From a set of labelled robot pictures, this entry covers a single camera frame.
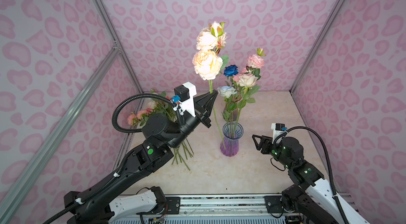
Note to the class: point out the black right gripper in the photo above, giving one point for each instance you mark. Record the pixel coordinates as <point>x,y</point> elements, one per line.
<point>266,141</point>

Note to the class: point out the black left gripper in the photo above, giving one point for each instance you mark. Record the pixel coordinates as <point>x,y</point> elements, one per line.
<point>200,112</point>

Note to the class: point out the purple blue glass vase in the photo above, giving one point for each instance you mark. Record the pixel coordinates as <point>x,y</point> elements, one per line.
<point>232,133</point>

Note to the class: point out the dark blue artificial rose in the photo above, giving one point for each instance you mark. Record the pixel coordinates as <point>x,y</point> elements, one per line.
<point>229,72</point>

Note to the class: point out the peach rose stem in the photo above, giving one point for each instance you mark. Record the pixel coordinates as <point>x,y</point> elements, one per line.
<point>207,62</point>

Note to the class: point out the pink rosebud spray stem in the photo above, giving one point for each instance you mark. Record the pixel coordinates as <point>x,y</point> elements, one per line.
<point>244,86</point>

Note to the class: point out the pink carnation double stem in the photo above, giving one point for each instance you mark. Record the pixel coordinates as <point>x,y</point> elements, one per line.
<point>255,61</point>

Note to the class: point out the red glass vase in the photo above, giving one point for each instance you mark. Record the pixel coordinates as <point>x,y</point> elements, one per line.
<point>231,112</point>

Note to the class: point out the pink green carnation stem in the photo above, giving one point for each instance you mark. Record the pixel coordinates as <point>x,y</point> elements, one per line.
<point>140,118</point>

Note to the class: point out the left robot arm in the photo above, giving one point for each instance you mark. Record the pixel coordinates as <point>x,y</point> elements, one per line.
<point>162,135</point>

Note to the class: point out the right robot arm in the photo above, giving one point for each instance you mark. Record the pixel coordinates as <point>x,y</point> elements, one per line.
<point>312,195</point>

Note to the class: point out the red pink rose stem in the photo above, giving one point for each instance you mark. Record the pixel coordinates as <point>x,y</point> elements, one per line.
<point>184,152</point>

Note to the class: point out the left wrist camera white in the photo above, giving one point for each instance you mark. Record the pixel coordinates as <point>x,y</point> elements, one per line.
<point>184,95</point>

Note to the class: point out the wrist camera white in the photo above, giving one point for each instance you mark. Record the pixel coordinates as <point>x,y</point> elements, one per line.
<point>184,95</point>
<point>278,129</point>

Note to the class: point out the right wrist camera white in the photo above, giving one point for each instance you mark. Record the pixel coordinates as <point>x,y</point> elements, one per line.
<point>278,129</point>

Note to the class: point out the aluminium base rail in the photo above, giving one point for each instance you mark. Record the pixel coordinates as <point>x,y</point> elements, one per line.
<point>147,208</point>

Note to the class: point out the aluminium frame corner post left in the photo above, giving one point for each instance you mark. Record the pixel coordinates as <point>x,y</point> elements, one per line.
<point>109,26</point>

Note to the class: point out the aluminium frame corner post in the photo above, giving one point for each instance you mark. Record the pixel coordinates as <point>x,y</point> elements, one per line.
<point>332,16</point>
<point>109,26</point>

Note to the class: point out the aluminium frame corner post right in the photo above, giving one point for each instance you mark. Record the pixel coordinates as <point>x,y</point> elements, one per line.
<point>332,16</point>

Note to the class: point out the diagonal aluminium frame bar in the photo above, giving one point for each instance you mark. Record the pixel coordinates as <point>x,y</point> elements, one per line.
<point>20,189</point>

